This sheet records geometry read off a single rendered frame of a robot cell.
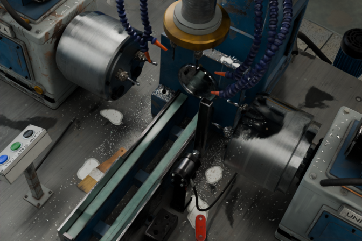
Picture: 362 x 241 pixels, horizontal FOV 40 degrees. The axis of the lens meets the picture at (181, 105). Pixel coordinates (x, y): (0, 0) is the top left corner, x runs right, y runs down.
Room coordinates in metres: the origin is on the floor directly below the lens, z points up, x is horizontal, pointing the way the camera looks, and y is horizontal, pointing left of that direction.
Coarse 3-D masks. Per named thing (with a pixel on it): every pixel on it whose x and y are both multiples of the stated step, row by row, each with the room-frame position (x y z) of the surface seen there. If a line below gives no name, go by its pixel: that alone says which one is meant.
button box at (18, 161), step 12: (36, 132) 0.76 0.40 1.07; (24, 144) 0.72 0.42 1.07; (36, 144) 0.73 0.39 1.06; (48, 144) 0.75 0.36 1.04; (0, 156) 0.68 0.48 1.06; (12, 156) 0.68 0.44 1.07; (24, 156) 0.69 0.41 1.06; (36, 156) 0.70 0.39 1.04; (0, 168) 0.64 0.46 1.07; (12, 168) 0.64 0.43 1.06; (24, 168) 0.66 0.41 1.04; (12, 180) 0.62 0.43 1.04
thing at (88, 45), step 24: (72, 24) 1.12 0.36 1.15; (96, 24) 1.12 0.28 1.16; (120, 24) 1.14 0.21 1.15; (72, 48) 1.04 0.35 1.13; (96, 48) 1.03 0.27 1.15; (120, 48) 1.04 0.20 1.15; (72, 72) 1.01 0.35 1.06; (96, 72) 0.98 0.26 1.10; (120, 72) 1.01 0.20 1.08; (120, 96) 1.02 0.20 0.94
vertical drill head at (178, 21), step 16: (192, 0) 0.96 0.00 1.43; (208, 0) 0.96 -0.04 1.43; (176, 16) 0.98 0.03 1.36; (192, 16) 0.96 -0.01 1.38; (208, 16) 0.96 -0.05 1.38; (224, 16) 1.02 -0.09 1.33; (176, 32) 0.94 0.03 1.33; (192, 32) 0.93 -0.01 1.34; (208, 32) 0.94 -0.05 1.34; (224, 32) 0.95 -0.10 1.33; (192, 48) 0.91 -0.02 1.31; (208, 48) 0.92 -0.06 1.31
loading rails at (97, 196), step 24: (168, 120) 0.95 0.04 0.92; (192, 120) 0.96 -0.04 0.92; (144, 144) 0.85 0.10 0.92; (192, 144) 0.90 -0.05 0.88; (120, 168) 0.76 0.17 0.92; (144, 168) 0.83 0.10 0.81; (168, 168) 0.77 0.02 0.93; (96, 192) 0.67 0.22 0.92; (120, 192) 0.71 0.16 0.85; (144, 192) 0.69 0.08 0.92; (72, 216) 0.58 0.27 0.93; (96, 216) 0.61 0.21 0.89; (120, 216) 0.60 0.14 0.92; (144, 216) 0.64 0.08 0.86; (72, 240) 0.52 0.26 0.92; (120, 240) 0.53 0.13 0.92
